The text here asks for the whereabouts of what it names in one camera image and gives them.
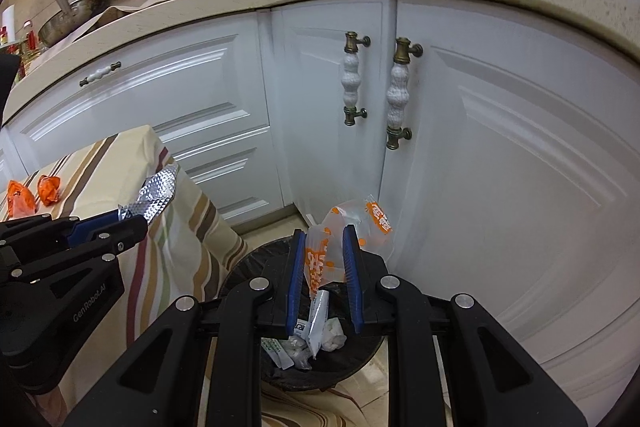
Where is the striped tablecloth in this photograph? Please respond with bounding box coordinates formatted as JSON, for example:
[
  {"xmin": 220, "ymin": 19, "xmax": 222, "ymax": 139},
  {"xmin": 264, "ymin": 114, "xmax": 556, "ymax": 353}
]
[{"xmin": 0, "ymin": 124, "xmax": 251, "ymax": 427}]

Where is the silver foil packet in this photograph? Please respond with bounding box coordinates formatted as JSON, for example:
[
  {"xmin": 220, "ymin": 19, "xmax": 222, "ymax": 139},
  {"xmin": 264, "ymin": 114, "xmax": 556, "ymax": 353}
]
[{"xmin": 118, "ymin": 164, "xmax": 180, "ymax": 224}]

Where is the small silver sachet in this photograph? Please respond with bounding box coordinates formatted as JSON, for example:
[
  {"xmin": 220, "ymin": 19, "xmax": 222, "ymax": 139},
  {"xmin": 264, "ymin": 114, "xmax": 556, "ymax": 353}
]
[{"xmin": 306, "ymin": 288, "xmax": 334, "ymax": 359}]

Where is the steel wok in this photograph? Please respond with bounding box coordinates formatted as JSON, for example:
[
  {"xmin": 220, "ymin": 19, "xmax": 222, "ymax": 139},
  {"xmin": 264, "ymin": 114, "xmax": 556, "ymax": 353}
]
[{"xmin": 37, "ymin": 0, "xmax": 116, "ymax": 48}]

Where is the black trash bin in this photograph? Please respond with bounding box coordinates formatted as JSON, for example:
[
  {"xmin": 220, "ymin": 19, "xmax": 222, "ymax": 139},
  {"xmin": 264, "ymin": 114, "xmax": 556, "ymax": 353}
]
[{"xmin": 216, "ymin": 234, "xmax": 390, "ymax": 394}]

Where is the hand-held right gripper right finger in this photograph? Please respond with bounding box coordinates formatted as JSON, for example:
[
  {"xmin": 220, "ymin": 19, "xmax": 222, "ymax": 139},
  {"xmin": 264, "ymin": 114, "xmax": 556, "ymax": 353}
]
[{"xmin": 341, "ymin": 224, "xmax": 590, "ymax": 427}]

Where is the orange crumpled wrapper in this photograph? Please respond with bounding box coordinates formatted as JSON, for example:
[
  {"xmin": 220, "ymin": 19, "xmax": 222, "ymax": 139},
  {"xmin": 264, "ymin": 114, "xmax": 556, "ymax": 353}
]
[
  {"xmin": 6, "ymin": 180, "xmax": 37, "ymax": 219},
  {"xmin": 38, "ymin": 175, "xmax": 61, "ymax": 207}
]

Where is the wide white cabinet front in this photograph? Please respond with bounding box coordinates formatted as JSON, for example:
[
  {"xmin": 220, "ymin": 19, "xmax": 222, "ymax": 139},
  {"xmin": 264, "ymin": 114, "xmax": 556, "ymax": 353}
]
[{"xmin": 5, "ymin": 9, "xmax": 293, "ymax": 228}]

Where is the clear orange-print plastic bag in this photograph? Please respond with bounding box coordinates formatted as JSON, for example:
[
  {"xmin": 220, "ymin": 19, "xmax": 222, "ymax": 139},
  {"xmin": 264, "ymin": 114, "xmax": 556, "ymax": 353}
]
[{"xmin": 305, "ymin": 194, "xmax": 394, "ymax": 309}]

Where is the vertical ceramic cabinet handle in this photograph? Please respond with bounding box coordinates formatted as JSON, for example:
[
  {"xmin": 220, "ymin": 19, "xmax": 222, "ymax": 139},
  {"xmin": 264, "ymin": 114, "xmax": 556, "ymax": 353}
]
[
  {"xmin": 341, "ymin": 31, "xmax": 372, "ymax": 126},
  {"xmin": 384, "ymin": 36, "xmax": 424, "ymax": 150}
]

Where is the group of seasoning bottles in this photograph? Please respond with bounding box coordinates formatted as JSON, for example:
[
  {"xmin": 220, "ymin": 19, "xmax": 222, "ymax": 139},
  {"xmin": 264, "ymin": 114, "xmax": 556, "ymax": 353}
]
[{"xmin": 0, "ymin": 21, "xmax": 48, "ymax": 80}]

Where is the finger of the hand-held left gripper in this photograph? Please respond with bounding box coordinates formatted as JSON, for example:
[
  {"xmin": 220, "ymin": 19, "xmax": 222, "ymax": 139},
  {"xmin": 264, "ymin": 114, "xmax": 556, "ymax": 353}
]
[
  {"xmin": 0, "ymin": 219, "xmax": 150, "ymax": 283},
  {"xmin": 0, "ymin": 213, "xmax": 146, "ymax": 253}
]

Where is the narrow white cabinet door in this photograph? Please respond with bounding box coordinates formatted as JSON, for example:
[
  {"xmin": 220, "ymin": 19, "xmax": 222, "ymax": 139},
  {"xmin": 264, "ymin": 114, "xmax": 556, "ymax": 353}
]
[{"xmin": 270, "ymin": 0, "xmax": 398, "ymax": 258}]

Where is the horizontal ceramic cabinet handle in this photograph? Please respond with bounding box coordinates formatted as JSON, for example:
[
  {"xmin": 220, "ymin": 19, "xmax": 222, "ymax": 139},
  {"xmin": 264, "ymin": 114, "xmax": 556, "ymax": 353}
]
[{"xmin": 78, "ymin": 61, "xmax": 123, "ymax": 87}]

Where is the white tissue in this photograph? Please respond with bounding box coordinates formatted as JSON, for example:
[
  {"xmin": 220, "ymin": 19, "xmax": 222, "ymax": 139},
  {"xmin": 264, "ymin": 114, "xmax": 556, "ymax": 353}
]
[{"xmin": 320, "ymin": 317, "xmax": 347, "ymax": 353}]

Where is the beige stove cover cloth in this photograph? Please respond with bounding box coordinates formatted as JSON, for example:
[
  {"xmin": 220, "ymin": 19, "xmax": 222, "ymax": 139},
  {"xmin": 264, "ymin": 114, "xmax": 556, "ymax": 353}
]
[{"xmin": 65, "ymin": 0, "xmax": 235, "ymax": 45}]

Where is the white green-print sachet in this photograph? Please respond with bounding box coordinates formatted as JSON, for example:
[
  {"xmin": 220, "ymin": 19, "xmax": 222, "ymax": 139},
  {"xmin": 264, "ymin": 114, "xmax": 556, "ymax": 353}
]
[{"xmin": 260, "ymin": 338, "xmax": 296, "ymax": 370}]

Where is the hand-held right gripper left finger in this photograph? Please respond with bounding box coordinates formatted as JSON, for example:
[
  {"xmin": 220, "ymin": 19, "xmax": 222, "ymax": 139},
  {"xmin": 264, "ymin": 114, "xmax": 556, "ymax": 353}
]
[{"xmin": 65, "ymin": 228, "xmax": 308, "ymax": 427}]

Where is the large white cabinet door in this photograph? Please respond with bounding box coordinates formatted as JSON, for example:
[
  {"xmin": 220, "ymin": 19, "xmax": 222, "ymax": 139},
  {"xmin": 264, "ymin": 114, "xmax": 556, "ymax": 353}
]
[{"xmin": 382, "ymin": 0, "xmax": 640, "ymax": 383}]

